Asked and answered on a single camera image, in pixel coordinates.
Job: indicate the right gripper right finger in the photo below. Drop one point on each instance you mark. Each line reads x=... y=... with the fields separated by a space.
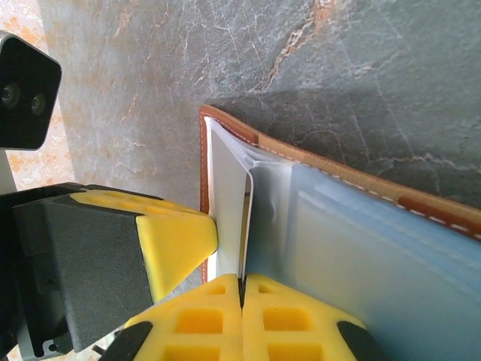
x=285 y=323

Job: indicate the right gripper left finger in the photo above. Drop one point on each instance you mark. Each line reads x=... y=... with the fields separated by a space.
x=199 y=323

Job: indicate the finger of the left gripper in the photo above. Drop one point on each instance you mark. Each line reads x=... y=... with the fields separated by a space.
x=112 y=255

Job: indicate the brown leather card holder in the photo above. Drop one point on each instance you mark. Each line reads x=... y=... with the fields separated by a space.
x=204 y=169

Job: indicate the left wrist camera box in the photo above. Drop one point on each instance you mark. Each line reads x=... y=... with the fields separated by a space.
x=26 y=94

